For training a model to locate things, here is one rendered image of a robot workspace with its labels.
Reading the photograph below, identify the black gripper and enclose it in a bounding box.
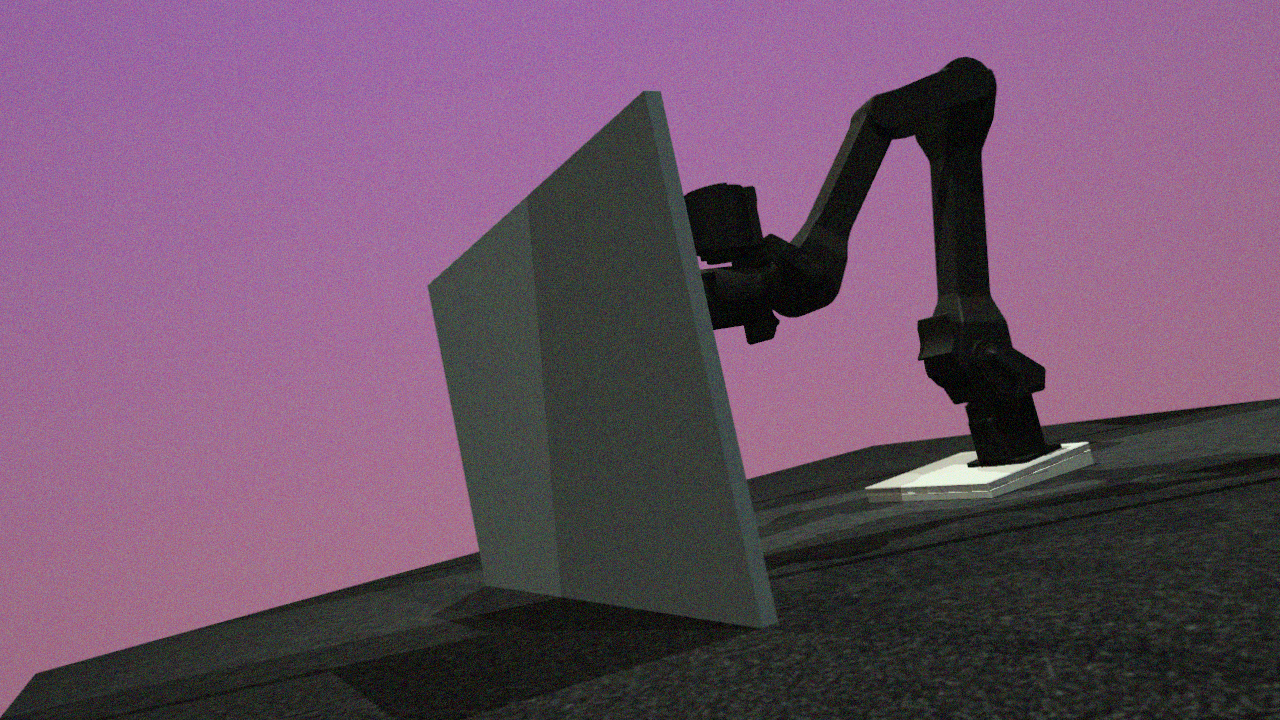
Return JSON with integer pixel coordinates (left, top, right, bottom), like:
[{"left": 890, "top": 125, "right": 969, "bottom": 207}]
[{"left": 700, "top": 269, "right": 728, "bottom": 331}]

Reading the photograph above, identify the dark grey flat panel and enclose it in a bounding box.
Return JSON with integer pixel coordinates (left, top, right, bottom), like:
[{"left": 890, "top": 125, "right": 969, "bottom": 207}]
[{"left": 428, "top": 90, "right": 780, "bottom": 629}]

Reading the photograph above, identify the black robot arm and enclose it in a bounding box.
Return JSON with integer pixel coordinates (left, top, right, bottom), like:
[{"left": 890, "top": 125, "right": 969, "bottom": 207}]
[{"left": 684, "top": 56, "right": 1062, "bottom": 468}]

